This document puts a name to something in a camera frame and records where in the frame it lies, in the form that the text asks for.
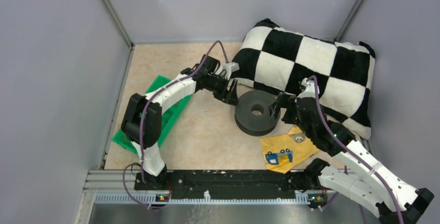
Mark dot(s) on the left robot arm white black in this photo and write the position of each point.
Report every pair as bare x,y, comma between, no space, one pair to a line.
142,122

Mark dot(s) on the black cable spool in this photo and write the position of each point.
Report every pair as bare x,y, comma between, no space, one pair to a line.
252,114

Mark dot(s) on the black white checkered pillow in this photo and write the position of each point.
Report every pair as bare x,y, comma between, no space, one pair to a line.
275,60

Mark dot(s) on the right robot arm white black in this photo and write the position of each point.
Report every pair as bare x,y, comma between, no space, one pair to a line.
375,187

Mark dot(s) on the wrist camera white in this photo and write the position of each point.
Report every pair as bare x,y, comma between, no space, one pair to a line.
309,89
226,70

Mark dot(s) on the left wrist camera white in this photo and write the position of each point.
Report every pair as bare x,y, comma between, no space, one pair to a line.
226,70

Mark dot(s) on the white slotted cable duct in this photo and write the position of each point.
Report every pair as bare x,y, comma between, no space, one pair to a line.
206,199

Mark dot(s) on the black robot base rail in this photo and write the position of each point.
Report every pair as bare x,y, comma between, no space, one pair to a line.
231,184

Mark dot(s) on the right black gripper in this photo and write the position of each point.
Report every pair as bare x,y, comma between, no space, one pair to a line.
274,109

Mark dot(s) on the green compartment tray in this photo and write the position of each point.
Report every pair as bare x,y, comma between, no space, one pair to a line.
169,118

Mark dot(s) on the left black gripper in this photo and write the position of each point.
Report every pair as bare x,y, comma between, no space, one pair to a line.
229,96

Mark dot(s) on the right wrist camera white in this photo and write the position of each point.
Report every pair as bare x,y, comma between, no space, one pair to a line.
309,89

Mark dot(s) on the yellow cloth with car print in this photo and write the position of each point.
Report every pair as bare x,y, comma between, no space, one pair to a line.
284,152

